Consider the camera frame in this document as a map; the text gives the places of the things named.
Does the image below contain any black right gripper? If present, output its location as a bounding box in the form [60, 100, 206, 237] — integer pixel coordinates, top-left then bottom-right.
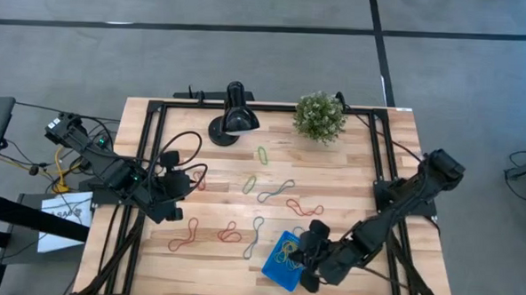
[287, 218, 332, 294]

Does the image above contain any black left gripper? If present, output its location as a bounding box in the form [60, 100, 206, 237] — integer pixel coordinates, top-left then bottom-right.
[146, 148, 194, 226]

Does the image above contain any small red rubber band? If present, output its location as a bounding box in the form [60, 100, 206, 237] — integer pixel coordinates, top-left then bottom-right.
[192, 170, 208, 192]

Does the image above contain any blue plastic slotted bin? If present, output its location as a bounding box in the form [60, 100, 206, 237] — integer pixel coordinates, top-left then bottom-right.
[259, 228, 316, 294]

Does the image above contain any long red rubber band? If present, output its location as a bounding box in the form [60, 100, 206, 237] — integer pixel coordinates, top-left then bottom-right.
[167, 215, 201, 254]

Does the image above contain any black desk lamp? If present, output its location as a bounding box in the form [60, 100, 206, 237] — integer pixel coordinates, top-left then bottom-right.
[206, 78, 263, 149]

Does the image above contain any white paper sheet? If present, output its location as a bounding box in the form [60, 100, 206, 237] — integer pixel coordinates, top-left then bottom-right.
[37, 189, 94, 256]

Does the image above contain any small artificial green plant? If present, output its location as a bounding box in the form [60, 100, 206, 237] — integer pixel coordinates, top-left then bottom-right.
[291, 89, 350, 147]

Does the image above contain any black side table beam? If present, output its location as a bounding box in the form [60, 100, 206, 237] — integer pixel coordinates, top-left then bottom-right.
[0, 192, 92, 243]

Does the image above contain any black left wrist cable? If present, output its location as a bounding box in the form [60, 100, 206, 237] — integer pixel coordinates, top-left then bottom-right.
[147, 128, 211, 195]

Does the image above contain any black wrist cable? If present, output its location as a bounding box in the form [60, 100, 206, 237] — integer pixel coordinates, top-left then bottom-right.
[357, 261, 412, 290]
[147, 128, 211, 195]

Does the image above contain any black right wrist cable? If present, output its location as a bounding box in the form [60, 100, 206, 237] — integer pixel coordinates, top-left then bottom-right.
[357, 261, 412, 290]

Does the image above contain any yellow plug cable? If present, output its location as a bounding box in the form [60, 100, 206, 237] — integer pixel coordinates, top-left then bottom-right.
[51, 145, 84, 195]

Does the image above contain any black aluminium table frame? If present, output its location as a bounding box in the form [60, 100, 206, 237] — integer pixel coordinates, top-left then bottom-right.
[76, 93, 459, 295]

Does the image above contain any black power cable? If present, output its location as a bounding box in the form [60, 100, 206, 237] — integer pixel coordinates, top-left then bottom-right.
[342, 103, 428, 163]

